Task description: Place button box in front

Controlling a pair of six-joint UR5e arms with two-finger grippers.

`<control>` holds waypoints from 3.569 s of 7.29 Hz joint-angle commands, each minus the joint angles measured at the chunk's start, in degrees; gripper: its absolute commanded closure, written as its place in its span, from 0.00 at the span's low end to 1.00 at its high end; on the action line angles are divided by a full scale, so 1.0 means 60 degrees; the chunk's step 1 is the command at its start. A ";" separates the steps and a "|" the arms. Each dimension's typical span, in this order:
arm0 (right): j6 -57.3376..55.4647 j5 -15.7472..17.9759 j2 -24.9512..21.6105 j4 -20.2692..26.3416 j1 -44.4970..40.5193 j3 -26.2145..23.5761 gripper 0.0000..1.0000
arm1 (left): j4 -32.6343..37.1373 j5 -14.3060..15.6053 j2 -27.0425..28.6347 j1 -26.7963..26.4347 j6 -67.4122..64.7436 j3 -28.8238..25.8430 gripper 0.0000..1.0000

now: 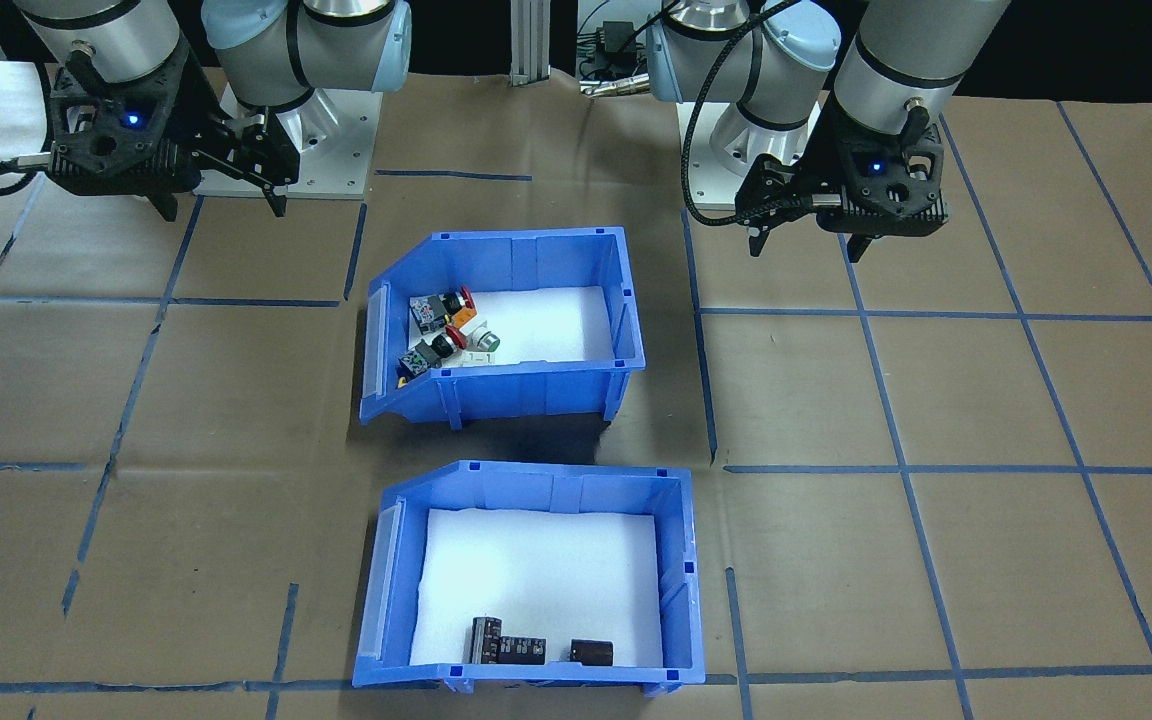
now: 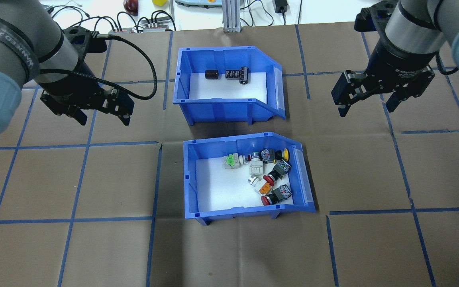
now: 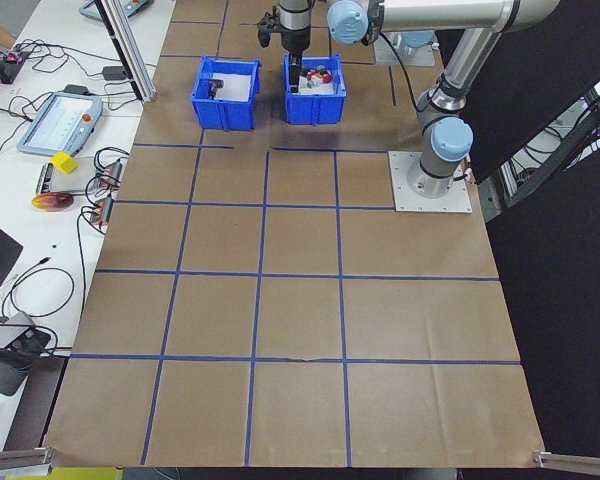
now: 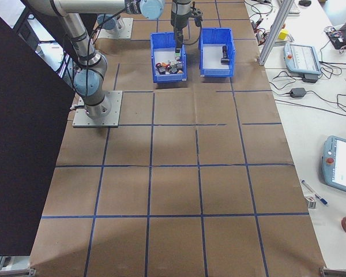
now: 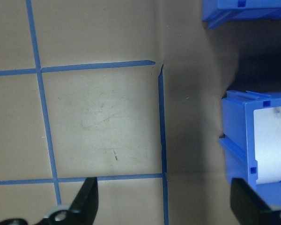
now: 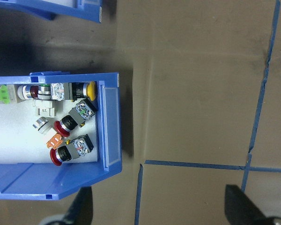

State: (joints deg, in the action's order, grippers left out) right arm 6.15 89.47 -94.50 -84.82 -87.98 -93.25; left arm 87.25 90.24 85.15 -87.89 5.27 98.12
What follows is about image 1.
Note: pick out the white square base plate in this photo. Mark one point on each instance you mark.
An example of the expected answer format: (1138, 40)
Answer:
(711, 185)

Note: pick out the red push button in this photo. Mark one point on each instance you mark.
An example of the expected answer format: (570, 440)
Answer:
(426, 312)
(421, 360)

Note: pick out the blue bin with push buttons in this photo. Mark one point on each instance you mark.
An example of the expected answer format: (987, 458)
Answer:
(536, 390)

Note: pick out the silver metal cylinder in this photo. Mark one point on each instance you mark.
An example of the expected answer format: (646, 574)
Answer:
(616, 87)

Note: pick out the white foam liner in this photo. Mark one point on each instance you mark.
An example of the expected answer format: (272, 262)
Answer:
(536, 570)

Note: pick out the blue bin with capacitors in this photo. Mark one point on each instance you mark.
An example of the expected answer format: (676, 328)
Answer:
(556, 680)

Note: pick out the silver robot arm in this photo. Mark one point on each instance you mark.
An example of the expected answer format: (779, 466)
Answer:
(106, 40)
(916, 50)

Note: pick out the aluminium frame bar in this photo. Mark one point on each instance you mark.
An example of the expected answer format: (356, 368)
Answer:
(531, 40)

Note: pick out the pile of small push-button switches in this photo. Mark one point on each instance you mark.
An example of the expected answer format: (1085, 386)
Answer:
(556, 320)

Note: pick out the black power adapter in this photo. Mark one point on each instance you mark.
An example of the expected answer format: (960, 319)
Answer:
(621, 42)

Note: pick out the black relay block middle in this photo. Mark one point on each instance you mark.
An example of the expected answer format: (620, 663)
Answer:
(524, 651)

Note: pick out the push button with white block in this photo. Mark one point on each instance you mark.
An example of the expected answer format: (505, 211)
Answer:
(488, 343)

